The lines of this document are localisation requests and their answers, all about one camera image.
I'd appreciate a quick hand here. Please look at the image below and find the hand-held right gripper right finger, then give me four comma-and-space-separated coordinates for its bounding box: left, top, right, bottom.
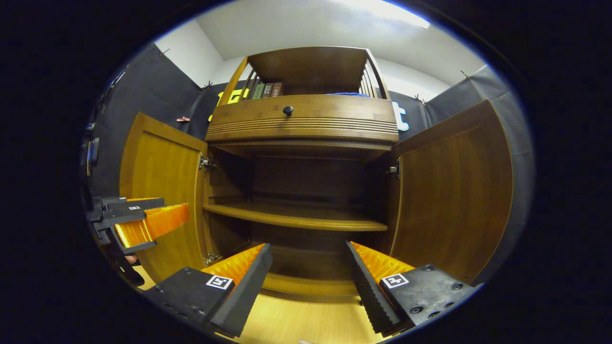
347, 240, 479, 335

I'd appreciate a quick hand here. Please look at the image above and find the wooden cabinet shelf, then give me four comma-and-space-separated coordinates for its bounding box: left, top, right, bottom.
203, 203, 388, 232

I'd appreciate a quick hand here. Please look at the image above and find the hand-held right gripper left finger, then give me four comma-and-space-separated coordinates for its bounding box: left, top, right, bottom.
143, 244, 273, 338

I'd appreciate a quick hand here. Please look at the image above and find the wooden ribbed drawer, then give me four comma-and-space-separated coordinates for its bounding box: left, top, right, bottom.
206, 94, 399, 143

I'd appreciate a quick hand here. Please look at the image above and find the wooden double-door shoe cabinet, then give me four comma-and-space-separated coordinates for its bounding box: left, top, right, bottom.
205, 46, 400, 297

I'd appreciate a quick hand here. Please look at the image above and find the wooden shoe cabinet door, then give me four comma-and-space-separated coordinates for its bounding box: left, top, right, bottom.
388, 99, 513, 283
120, 112, 213, 283

